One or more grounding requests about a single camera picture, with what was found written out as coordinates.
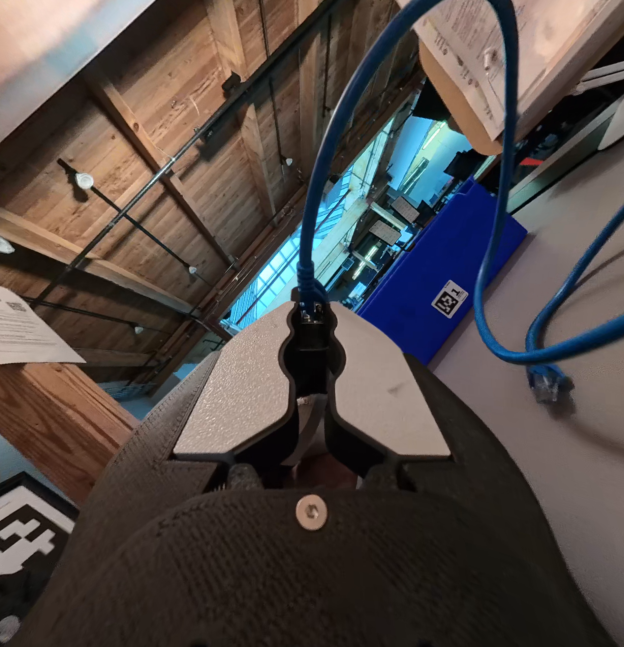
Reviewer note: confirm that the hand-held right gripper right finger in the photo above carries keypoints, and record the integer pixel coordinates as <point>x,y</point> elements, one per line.
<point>382,404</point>

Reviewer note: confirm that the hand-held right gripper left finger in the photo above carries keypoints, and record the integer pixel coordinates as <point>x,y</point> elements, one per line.
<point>241,394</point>

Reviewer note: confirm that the black ethernet splitter box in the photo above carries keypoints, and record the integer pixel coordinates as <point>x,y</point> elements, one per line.
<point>312,354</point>

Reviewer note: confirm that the blue plastic bin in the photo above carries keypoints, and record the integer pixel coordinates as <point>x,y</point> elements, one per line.
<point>433,263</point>

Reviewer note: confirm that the grey desk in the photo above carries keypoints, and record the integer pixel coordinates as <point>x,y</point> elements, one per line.
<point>544,480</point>

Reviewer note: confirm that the person's left hand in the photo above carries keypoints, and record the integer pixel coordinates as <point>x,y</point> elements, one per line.
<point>327,475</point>

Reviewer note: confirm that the white paper notice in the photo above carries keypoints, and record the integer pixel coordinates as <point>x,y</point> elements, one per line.
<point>24,328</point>

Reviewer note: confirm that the framed marker sign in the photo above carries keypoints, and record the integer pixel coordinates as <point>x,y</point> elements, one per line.
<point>19,530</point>

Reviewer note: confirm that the wooden instruction board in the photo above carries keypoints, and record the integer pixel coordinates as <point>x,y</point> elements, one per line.
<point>453,106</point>

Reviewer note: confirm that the white board base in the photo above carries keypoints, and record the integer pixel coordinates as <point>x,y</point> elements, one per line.
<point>618,124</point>

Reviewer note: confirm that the paper instruction sheet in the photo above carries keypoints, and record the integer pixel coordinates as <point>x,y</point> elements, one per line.
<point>468,45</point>

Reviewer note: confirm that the wooden post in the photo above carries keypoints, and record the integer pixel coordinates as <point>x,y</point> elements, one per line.
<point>54,419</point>

